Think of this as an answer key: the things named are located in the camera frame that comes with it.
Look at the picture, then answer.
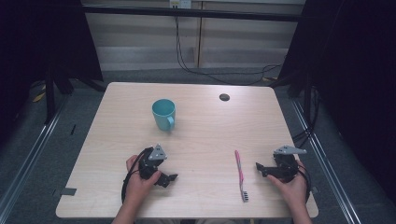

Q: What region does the pink toothbrush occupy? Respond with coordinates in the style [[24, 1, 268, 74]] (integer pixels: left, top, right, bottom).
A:
[[233, 149, 249, 203]]

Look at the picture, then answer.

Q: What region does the black metal stand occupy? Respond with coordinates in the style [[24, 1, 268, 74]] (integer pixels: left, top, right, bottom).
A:
[[44, 64, 75, 125]]

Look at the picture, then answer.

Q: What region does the bundle of black floor cables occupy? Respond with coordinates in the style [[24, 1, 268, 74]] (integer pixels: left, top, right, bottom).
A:
[[291, 87, 322, 149]]

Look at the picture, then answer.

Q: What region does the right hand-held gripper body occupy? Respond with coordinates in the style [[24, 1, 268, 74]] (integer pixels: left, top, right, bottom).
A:
[[273, 145, 307, 184]]

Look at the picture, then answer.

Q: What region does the right hand-held gripper black cable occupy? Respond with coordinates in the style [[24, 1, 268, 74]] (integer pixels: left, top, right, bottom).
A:
[[297, 163, 312, 203]]

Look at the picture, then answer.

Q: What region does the person's left hand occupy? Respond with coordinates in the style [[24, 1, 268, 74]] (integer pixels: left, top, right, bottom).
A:
[[124, 154, 163, 206]]

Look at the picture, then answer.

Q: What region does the long black hanging cable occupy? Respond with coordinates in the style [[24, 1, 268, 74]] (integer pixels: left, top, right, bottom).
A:
[[173, 14, 283, 86]]

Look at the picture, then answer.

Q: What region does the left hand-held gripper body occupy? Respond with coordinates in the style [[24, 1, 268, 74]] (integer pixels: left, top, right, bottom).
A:
[[138, 143, 168, 180]]

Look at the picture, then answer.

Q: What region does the left hand-held gripper black cable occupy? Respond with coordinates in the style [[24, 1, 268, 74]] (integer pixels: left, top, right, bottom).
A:
[[120, 147, 154, 205]]

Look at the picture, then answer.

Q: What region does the metal floor rail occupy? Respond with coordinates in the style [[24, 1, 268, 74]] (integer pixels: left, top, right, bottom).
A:
[[290, 98, 362, 224], [0, 95, 69, 217]]

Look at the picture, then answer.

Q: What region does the yellow floor scrap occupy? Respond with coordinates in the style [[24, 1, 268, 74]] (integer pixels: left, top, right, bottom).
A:
[[32, 91, 47, 104]]

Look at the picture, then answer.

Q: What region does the white wall outlet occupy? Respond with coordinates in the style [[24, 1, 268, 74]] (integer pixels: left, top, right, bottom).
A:
[[169, 0, 192, 9]]

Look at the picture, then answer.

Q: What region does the hand-held gripper black cable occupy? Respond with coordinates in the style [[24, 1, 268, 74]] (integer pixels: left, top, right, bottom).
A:
[[297, 163, 312, 203], [120, 147, 154, 205]]

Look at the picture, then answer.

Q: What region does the person's right hand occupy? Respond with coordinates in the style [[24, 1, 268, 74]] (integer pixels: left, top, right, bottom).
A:
[[266, 161, 308, 208]]

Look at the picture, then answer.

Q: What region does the black horizontal bar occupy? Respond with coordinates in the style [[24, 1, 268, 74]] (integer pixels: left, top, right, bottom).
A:
[[82, 5, 307, 22]]

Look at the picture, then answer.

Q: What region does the teal cup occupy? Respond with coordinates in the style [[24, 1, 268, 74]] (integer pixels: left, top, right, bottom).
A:
[[151, 98, 177, 132]]

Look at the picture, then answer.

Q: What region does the dark curtain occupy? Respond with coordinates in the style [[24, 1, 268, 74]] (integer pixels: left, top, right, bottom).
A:
[[277, 0, 396, 204], [0, 0, 105, 144]]

